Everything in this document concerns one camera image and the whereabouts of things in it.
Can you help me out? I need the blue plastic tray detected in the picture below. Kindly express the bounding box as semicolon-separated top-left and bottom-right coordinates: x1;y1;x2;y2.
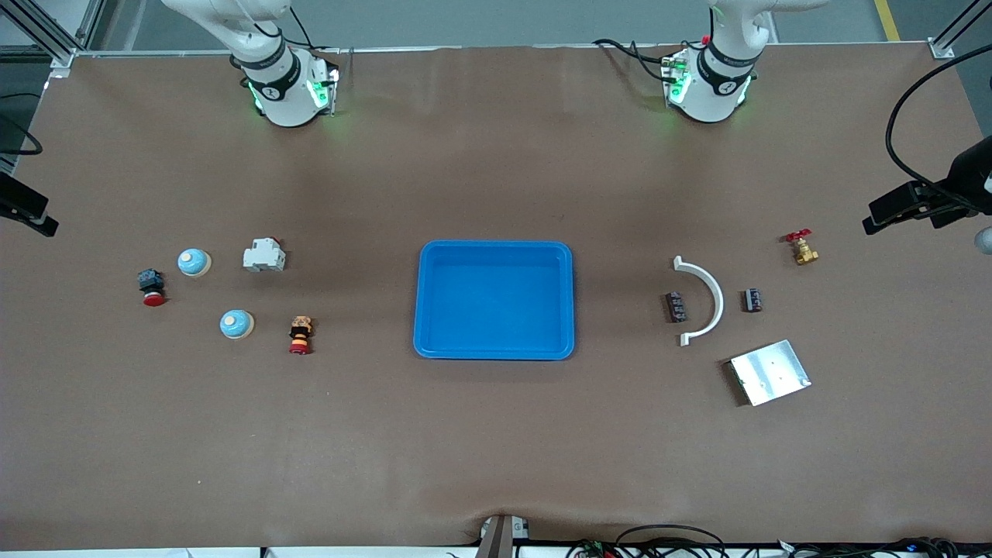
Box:
412;239;576;361

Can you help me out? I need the white curved pipe clamp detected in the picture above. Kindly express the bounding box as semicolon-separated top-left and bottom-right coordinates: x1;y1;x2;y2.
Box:
672;255;725;347

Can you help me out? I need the aluminium plate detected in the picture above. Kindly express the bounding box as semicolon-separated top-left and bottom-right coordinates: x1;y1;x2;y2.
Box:
728;339;812;408

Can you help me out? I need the white circuit breaker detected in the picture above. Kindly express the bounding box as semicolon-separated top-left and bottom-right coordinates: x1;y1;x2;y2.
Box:
243;237;287;273

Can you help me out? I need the red yellow emergency stop button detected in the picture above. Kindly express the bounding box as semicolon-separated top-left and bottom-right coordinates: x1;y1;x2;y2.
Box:
288;315;315;357

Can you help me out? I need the brown paper table cover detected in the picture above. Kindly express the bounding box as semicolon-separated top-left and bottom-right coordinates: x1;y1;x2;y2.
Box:
0;43;992;553

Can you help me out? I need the thin black cable beside table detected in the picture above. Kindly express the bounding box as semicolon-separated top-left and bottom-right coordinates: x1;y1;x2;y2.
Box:
0;91;43;156

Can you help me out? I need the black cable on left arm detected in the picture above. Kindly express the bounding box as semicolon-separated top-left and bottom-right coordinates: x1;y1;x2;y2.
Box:
886;43;992;214

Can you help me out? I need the brass valve with red handle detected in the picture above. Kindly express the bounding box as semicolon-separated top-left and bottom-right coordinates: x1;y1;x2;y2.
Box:
783;229;820;267

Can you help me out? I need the red mushroom push button switch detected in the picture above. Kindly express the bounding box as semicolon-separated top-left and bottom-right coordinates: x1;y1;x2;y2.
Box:
137;268;167;308

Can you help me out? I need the aluminium frame post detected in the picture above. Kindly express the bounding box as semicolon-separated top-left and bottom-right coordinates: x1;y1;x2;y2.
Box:
928;0;992;60
0;0;105;78

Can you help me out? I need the black cable at left arm base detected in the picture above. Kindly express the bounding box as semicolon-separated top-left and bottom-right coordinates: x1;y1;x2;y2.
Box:
593;37;679;82

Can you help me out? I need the black cable at arm base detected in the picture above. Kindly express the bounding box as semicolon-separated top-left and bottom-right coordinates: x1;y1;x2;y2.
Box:
288;6;343;55
593;37;679;82

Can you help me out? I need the black cable bundle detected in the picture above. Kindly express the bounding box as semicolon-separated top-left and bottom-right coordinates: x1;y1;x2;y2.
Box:
775;536;966;558
566;525;729;558

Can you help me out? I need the black cable at right arm base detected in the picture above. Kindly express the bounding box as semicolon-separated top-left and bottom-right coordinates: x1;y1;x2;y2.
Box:
288;6;343;55

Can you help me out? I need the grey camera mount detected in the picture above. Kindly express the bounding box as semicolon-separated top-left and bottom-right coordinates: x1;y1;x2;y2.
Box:
474;513;532;558

